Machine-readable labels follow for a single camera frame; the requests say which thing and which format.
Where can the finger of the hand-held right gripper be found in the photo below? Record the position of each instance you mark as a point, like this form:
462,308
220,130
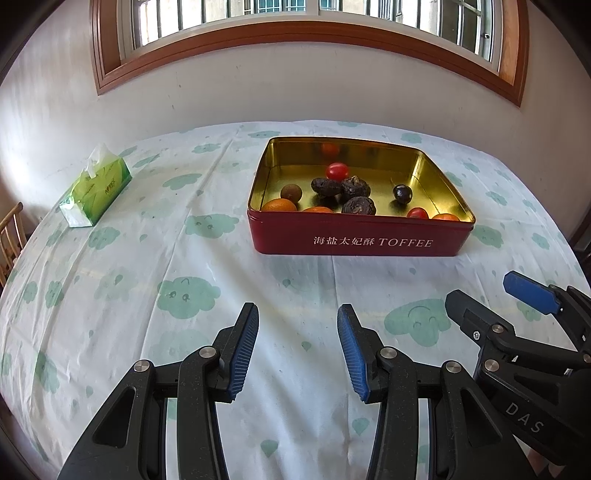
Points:
466,314
531,291

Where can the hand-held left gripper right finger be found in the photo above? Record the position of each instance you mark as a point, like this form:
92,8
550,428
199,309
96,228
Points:
353,355

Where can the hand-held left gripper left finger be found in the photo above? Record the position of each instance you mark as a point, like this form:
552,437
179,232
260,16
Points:
242,355

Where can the large scuffed orange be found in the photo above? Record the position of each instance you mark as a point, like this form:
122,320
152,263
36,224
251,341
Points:
445,217

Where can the small red cherry tomato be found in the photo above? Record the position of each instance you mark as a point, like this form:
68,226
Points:
418,213

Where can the red tin box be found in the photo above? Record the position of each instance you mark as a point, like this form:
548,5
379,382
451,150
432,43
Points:
286,235

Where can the dark cherry with stem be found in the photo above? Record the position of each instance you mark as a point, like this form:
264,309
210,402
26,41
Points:
401,193

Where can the small tangerine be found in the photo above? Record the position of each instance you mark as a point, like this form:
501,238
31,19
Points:
317,210

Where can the dark water chestnut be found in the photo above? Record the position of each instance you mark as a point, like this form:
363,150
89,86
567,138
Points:
358,206
355,186

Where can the small brown round fruit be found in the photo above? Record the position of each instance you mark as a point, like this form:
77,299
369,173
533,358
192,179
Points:
291,193

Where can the dark wrinkled passion fruit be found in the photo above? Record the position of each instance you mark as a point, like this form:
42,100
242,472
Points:
324,187

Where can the dark wooden chair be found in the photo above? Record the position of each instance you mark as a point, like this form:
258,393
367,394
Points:
584,244

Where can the green tissue box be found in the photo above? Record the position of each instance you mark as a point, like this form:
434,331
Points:
94,189

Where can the light wooden chair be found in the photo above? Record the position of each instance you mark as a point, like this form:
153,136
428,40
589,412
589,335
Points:
11,240

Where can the wooden framed window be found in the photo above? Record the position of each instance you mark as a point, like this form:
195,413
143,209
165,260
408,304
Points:
304,46

